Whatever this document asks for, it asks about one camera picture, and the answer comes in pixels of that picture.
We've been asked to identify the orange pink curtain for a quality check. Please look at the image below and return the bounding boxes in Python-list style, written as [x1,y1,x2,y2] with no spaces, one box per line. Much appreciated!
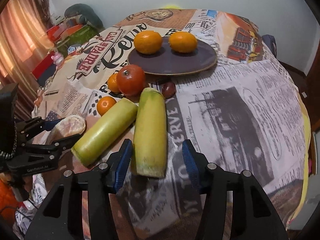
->
[1,0,54,120]

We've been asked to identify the dark purple round plate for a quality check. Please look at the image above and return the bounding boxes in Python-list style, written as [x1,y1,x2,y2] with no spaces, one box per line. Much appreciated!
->
[127,37,217,76]

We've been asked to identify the green corn piece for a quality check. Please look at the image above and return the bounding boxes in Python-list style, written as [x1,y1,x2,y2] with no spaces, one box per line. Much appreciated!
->
[131,87,167,178]
[71,98,138,167]

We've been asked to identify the red boxes pile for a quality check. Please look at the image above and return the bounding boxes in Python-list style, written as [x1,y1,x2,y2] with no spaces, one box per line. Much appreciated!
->
[32,23,84,82]

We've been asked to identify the pale whitish corn piece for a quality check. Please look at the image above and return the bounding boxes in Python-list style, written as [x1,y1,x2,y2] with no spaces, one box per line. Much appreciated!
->
[46,115,86,144]

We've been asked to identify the red tomato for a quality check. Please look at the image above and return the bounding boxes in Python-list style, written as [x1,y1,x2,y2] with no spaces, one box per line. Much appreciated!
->
[117,64,145,96]

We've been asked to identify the large orange on plate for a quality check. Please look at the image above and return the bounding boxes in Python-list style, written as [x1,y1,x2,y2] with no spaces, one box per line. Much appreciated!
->
[133,30,163,55]
[168,31,197,53]

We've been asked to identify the small dark red fruit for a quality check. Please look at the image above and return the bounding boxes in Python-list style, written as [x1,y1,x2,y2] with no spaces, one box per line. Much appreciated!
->
[162,82,176,99]

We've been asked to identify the small tangerine near front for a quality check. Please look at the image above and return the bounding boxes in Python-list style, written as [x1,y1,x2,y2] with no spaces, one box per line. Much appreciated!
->
[97,96,117,116]

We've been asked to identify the large orange on plate right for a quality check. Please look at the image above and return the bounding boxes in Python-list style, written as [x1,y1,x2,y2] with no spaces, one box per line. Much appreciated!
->
[168,31,197,53]

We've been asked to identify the large orange on plate left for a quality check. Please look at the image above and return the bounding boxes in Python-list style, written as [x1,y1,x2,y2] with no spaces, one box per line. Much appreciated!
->
[133,30,163,55]

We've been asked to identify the printed newspaper pattern tablecloth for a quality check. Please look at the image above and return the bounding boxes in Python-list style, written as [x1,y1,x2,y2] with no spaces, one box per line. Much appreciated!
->
[32,9,310,239]

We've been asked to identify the small tangerine behind tomato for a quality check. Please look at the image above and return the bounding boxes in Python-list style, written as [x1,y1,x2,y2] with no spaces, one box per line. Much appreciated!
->
[107,73,120,94]

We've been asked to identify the green patterned gift box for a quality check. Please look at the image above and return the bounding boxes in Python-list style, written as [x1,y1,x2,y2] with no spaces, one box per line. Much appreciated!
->
[55,25,98,57]

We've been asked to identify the yellow chair back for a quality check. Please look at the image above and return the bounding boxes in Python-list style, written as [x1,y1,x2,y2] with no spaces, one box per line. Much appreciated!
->
[162,4,181,10]

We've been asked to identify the dark green neck pillow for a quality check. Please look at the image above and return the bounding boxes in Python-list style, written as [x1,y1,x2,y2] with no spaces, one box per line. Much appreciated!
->
[64,3,105,32]

